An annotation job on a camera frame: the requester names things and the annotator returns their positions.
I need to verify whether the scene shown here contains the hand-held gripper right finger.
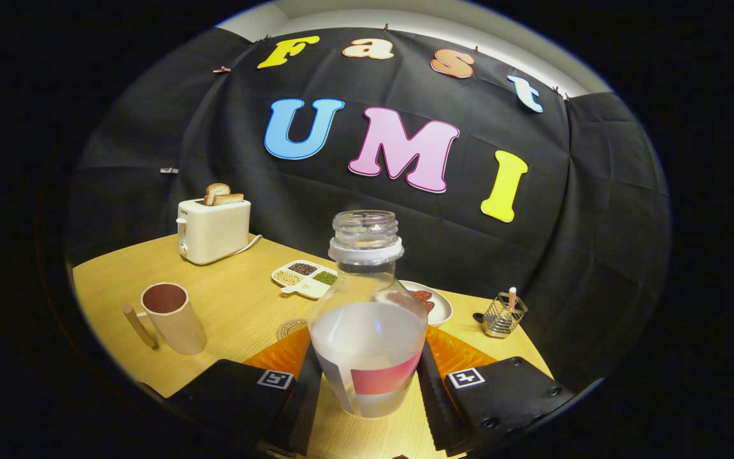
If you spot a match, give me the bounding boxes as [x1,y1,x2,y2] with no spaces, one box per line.
[419,325,577,456]

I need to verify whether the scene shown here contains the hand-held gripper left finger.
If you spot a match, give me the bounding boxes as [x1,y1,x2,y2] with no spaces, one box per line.
[166,325,323,456]

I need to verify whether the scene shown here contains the beige cup with wooden handle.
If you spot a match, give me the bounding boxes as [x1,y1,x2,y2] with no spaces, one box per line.
[122,282,208,356]

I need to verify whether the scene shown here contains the round wooden coaster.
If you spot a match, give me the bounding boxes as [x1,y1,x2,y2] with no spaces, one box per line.
[277,318,310,342]

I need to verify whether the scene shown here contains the clear plastic juice bottle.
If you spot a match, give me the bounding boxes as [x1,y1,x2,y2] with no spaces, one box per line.
[308,210,429,419]

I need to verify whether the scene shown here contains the wooden table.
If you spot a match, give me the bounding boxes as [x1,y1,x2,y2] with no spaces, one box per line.
[73,233,554,459]

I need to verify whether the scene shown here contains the white round plate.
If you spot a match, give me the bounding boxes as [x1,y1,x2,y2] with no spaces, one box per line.
[398,280,454,327]

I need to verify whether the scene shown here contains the white divided grain dish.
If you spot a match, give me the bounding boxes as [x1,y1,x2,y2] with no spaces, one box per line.
[271,259,338,300]

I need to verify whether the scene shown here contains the white toaster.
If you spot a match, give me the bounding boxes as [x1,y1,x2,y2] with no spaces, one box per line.
[176,198,252,266]

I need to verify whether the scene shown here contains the black backdrop cloth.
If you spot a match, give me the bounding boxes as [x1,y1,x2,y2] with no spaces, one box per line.
[64,27,670,390]

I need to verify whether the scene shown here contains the metal wire holder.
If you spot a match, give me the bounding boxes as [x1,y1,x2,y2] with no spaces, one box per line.
[482,292,528,339]

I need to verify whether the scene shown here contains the white toaster cable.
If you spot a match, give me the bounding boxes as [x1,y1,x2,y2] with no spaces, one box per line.
[214,234,263,263]

